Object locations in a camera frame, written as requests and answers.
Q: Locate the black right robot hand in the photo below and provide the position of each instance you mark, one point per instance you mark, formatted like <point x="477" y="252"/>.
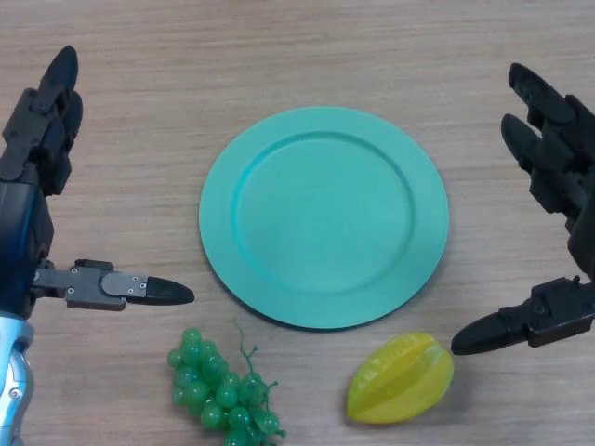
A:
<point x="564" y="153"/>

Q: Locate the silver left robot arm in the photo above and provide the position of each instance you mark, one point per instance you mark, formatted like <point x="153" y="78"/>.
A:
<point x="14" y="371"/>

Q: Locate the teal round plate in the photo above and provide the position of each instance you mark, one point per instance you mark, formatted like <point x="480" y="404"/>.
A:
<point x="325" y="218"/>

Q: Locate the yellow starfruit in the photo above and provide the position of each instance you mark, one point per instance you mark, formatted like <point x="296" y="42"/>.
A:
<point x="400" y="378"/>

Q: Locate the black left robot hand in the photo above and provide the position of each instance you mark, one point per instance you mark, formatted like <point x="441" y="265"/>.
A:
<point x="21" y="223"/>

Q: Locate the green grape bunch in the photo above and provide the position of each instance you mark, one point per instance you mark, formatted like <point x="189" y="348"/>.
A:
<point x="209" y="385"/>

